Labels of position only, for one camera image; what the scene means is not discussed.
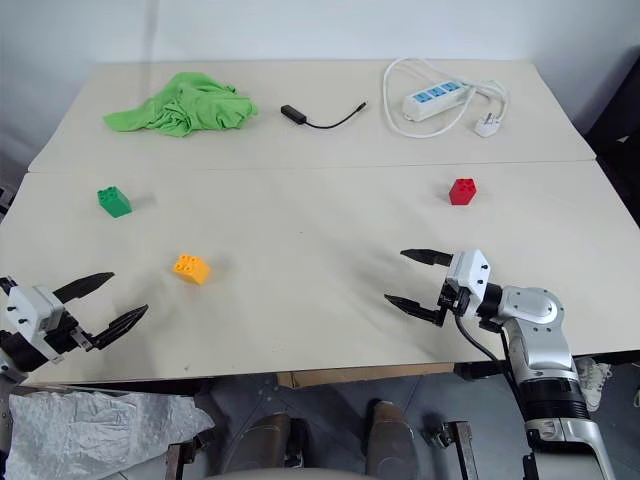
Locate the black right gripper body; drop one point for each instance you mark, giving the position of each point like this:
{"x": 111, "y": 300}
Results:
{"x": 452, "y": 302}

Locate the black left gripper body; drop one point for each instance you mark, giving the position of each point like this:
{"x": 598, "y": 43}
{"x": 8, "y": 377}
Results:
{"x": 71, "y": 334}

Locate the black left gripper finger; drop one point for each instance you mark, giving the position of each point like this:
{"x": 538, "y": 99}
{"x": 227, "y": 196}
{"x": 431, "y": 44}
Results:
{"x": 82, "y": 286}
{"x": 120, "y": 325}

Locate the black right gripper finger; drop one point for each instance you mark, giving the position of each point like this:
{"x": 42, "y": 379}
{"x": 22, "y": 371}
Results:
{"x": 412, "y": 307}
{"x": 430, "y": 256}

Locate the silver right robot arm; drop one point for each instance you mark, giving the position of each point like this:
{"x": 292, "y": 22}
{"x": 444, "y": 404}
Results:
{"x": 540, "y": 310}

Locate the red toy brick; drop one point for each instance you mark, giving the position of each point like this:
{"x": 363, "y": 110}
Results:
{"x": 462, "y": 192}

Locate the green toy brick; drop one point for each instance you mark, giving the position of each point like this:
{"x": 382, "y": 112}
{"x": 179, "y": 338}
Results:
{"x": 115, "y": 202}

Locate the orange toy brick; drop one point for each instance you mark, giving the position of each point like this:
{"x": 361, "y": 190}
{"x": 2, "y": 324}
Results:
{"x": 192, "y": 270}

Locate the crumpled white plastic sheet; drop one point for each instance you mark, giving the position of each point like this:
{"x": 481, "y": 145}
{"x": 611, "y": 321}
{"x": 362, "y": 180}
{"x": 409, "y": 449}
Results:
{"x": 95, "y": 432}

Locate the white power strip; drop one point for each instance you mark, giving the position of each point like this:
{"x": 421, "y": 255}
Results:
{"x": 432, "y": 99}
{"x": 392, "y": 75}

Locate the white sneaker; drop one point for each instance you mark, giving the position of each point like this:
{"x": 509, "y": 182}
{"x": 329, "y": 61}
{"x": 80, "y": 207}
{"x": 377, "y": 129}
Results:
{"x": 595, "y": 382}

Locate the crumpled green cloth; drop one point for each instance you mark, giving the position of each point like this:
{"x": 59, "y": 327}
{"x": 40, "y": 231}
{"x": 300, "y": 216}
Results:
{"x": 190, "y": 107}

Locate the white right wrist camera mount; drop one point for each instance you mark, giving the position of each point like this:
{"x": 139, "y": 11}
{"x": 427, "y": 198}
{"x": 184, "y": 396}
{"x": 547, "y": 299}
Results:
{"x": 470, "y": 272}

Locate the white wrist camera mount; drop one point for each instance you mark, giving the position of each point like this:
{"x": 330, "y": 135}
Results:
{"x": 470, "y": 272}
{"x": 30, "y": 312}

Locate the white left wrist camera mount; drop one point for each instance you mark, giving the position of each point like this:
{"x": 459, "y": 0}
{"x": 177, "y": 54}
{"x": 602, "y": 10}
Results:
{"x": 30, "y": 312}

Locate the metal frame leg with caster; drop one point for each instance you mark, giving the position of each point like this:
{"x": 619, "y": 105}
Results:
{"x": 457, "y": 447}

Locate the rusty metal frame leg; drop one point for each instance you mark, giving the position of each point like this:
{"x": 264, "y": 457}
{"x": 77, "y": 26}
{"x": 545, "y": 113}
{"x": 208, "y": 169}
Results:
{"x": 182, "y": 457}

